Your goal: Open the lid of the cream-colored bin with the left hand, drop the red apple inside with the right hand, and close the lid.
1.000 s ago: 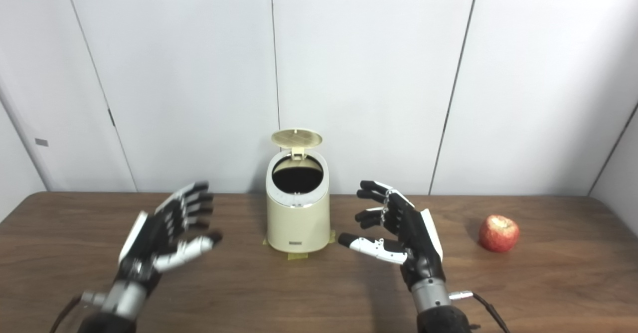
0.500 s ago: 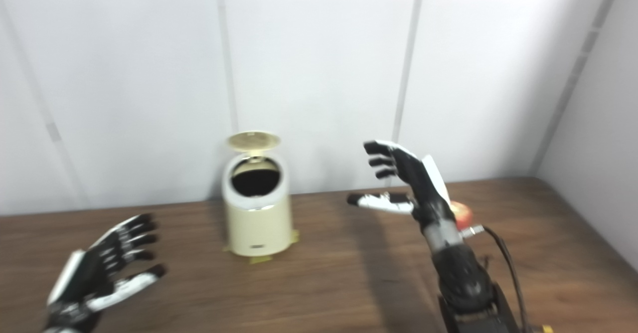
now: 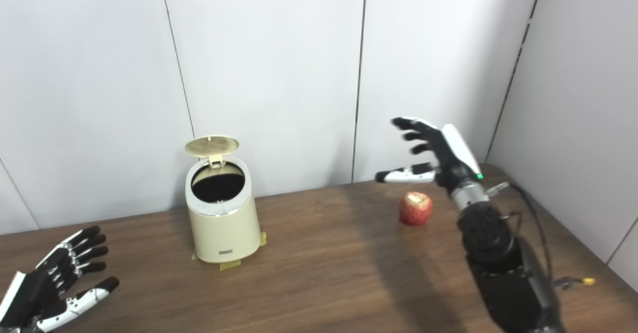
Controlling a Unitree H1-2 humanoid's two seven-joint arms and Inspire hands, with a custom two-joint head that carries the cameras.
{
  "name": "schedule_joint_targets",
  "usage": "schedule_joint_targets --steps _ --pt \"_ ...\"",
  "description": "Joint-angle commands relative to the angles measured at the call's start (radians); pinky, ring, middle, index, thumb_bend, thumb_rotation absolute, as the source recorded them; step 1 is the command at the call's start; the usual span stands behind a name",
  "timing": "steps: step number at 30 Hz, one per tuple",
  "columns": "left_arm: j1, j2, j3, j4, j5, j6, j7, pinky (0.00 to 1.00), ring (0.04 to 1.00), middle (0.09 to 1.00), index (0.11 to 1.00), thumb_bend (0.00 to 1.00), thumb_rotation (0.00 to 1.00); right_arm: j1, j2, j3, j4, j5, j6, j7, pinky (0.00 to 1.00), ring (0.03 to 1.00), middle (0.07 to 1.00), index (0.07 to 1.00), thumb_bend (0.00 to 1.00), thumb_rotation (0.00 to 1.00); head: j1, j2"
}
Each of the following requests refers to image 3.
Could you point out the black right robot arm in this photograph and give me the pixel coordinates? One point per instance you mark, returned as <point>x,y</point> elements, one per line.
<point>503,273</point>

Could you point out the cream-colored round bin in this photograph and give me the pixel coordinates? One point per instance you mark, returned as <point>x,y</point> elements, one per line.
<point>224,233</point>

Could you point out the red apple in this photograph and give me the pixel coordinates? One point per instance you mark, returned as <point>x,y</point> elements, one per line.
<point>415,208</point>

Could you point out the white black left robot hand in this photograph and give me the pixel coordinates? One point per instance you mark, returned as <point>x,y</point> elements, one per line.
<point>35,288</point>

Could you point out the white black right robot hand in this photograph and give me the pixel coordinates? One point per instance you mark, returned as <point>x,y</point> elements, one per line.
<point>448,158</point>

